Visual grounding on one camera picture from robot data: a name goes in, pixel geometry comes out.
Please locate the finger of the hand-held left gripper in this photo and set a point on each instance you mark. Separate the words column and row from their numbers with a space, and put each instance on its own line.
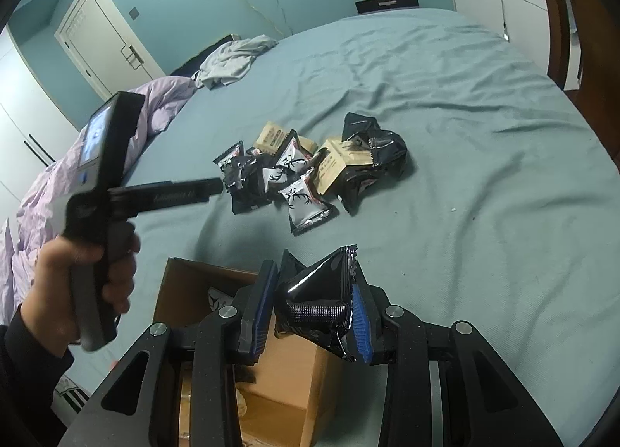
column 179, row 193

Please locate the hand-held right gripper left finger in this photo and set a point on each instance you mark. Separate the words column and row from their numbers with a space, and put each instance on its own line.
column 264, row 311

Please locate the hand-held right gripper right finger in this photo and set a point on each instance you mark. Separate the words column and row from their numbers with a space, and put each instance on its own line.
column 361, row 326

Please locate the black foil snack packet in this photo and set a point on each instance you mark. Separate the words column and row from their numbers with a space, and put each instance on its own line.
column 315, row 289

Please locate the cardboard box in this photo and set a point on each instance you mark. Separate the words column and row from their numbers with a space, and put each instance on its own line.
column 286, row 379

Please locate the person's left forearm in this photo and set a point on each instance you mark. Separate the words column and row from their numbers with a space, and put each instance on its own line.
column 24, row 379

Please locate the person's left hand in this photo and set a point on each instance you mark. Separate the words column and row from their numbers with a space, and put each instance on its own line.
column 48, row 292

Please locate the purple duvet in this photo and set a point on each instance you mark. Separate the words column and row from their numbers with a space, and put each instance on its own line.
column 43, row 205

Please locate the white wardrobe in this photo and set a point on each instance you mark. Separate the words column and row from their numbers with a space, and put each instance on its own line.
column 24, row 122

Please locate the dark cloth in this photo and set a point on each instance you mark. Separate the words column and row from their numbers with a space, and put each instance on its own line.
column 186, row 67

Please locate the white door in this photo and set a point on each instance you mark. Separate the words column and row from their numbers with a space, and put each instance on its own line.
column 101, row 35

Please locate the grey crumpled cloth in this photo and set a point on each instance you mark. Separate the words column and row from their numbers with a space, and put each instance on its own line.
column 232, row 62

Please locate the teal bed sheet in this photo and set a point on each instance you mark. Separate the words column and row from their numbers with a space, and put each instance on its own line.
column 460, row 161

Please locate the black white striped object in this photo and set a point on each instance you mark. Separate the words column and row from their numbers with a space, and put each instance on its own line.
column 72, row 393

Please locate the black box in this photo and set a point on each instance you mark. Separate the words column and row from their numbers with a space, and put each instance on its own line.
column 386, row 4

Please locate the grey light switch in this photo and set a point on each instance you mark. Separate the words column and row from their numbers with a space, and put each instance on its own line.
column 134, row 13

